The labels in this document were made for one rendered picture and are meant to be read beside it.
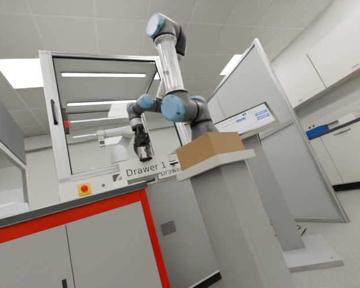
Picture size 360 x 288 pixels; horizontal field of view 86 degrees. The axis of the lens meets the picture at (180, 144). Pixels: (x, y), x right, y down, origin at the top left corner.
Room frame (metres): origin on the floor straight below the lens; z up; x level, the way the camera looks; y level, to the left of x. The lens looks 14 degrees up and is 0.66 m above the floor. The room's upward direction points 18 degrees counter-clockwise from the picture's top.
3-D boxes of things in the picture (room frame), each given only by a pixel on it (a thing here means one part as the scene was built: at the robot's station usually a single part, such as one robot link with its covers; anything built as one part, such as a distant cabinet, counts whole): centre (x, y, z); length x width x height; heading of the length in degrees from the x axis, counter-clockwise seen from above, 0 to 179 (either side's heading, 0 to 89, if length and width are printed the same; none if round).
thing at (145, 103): (1.02, 0.12, 1.20); 0.11 x 0.11 x 0.08; 48
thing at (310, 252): (1.64, -0.56, 0.51); 0.50 x 0.45 x 1.02; 160
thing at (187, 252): (1.84, 0.58, 0.40); 1.03 x 0.95 x 0.80; 119
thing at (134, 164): (1.11, 0.23, 0.87); 0.29 x 0.02 x 0.11; 119
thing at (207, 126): (0.95, -0.13, 0.91); 0.15 x 0.15 x 0.10
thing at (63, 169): (1.83, 0.58, 1.47); 1.02 x 0.95 x 1.04; 119
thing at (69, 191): (1.83, 0.58, 0.87); 1.02 x 0.95 x 0.14; 119
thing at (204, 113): (0.94, -0.13, 1.03); 0.13 x 0.12 x 0.14; 138
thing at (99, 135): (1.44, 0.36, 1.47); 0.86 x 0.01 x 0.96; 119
